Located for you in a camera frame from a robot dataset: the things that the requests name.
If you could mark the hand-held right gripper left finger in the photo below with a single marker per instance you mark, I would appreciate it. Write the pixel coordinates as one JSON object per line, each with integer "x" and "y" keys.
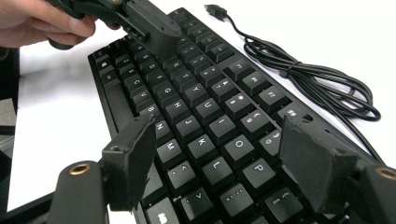
{"x": 130, "y": 165}

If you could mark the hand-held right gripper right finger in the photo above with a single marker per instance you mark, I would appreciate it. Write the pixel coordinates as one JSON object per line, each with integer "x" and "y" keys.
{"x": 317, "y": 165}

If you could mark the black computer keyboard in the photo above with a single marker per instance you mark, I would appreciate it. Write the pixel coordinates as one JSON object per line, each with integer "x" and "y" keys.
{"x": 202, "y": 118}

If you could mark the dark metal frame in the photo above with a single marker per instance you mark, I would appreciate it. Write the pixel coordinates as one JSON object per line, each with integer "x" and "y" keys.
{"x": 7, "y": 74}

